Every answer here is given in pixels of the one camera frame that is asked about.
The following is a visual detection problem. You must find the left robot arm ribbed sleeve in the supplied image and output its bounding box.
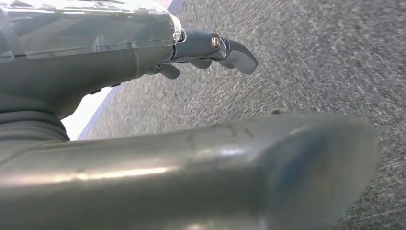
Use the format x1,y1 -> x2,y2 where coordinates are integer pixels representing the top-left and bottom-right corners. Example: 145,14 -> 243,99
0,94 -> 70,142

